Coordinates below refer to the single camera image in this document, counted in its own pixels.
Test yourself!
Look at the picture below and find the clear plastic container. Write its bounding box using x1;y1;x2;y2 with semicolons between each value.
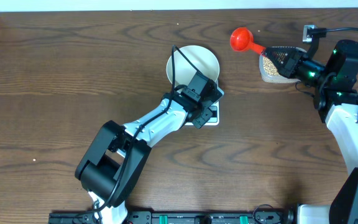
259;50;299;84

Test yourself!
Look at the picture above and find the white bowl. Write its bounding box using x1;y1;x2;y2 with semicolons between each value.
166;45;220;86

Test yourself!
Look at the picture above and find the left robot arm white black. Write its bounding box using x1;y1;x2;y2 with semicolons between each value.
73;72;224;223

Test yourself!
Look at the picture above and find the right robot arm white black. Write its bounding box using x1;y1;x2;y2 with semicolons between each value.
262;40;358;223

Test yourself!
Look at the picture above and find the white digital kitchen scale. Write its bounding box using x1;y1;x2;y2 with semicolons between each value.
181;80;220;126

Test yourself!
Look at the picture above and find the soybeans pile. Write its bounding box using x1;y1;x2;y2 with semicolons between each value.
262;57;280;76

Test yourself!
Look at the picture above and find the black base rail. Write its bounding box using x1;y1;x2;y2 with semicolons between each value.
48;210;291;224

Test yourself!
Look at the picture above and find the red measuring scoop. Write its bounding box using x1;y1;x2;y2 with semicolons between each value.
229;27;265;55

